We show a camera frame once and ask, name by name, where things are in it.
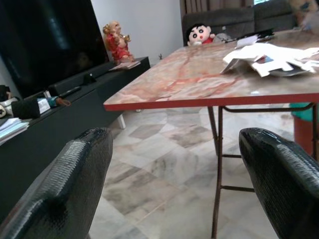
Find red plastic stool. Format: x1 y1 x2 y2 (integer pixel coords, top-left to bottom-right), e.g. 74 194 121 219
291 102 319 156

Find black flat television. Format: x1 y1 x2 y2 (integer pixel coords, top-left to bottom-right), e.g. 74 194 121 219
0 0 110 99

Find dark grey fabric sofa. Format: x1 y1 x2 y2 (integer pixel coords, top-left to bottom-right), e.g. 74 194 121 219
181 3 300 47

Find brown curtain panel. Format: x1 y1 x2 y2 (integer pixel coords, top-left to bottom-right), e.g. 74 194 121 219
179 0 254 14

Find small white box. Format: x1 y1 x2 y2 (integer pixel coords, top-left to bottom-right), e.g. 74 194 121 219
37 96 59 113

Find marble pattern folding table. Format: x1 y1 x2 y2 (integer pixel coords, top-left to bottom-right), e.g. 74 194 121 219
103 29 319 239

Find black pouch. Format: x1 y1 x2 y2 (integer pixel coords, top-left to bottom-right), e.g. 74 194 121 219
11 99 42 120

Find flat magazine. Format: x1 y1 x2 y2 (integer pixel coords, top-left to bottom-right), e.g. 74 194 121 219
108 61 142 73

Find red gold laughing Buddha statue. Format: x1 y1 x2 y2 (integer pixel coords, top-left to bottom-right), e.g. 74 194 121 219
103 20 136 63

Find black remote control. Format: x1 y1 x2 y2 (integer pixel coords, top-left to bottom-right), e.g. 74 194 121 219
58 86 82 99

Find folded white cardboard piece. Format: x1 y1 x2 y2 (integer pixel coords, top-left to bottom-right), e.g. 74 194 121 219
220 44 311 75

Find black soundbar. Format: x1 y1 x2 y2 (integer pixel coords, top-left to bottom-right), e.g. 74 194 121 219
48 62 110 97

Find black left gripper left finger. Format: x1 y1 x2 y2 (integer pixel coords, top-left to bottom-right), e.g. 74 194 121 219
0 127 114 239

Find black low TV console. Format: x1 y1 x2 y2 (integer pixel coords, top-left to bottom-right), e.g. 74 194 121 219
0 56 151 225

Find cartoon boy plush doll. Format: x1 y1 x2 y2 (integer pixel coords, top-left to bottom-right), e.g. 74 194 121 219
187 23 215 47

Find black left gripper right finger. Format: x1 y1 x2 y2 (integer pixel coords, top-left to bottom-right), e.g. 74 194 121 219
238 127 319 239

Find small grey Totoro plush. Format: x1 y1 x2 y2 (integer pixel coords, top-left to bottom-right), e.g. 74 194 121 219
213 32 234 43

